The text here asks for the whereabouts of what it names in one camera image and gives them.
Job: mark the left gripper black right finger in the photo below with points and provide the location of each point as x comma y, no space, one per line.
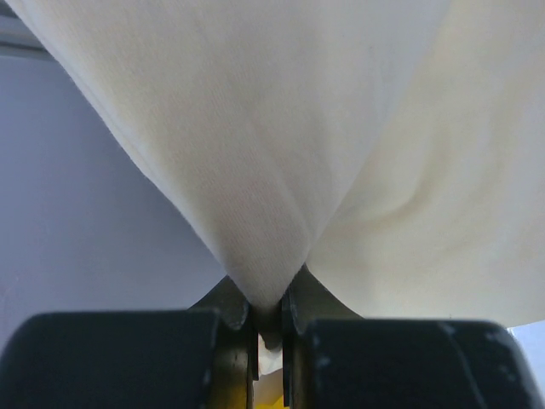
334,358

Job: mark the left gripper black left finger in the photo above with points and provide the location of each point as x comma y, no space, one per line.
201,357

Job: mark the cream yellow t-shirt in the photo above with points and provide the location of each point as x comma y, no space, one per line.
396,148

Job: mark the yellow plastic bin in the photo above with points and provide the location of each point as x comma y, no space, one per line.
266,395

